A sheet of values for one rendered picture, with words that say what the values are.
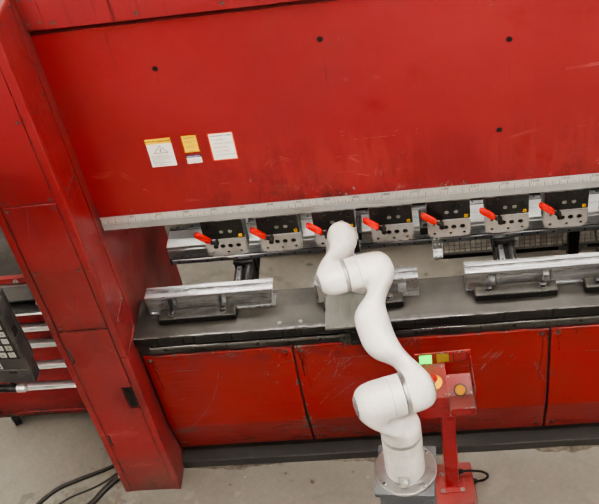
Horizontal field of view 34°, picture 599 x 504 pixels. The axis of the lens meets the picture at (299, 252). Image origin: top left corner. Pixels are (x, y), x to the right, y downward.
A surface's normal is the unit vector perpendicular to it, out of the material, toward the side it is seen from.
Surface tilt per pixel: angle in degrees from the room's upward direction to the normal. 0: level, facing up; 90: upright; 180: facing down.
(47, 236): 90
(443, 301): 0
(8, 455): 0
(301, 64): 90
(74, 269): 90
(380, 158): 90
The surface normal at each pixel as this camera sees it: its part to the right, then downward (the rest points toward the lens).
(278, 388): -0.04, 0.69
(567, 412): 0.00, 0.83
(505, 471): -0.15, -0.73
